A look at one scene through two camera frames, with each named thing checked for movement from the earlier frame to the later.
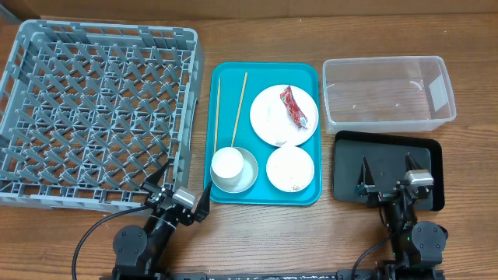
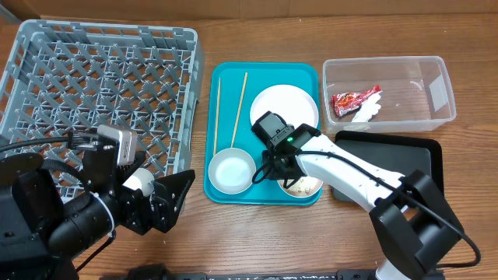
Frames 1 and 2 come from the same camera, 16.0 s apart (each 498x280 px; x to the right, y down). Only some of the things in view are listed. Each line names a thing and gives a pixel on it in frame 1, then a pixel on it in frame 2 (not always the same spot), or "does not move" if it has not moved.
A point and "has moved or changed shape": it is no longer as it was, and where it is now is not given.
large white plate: [272, 121] does not move
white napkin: [278, 123] has moved or changed shape
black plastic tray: [385, 156] does not move
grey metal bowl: [233, 169] does not move
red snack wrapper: [289, 100] → [346, 102]
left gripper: [152, 194] → [166, 212]
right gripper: [364, 187] → [266, 165]
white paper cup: [226, 166] → [142, 179]
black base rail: [276, 275] does not move
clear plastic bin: [387, 94] does not move
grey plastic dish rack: [90, 112] does not move
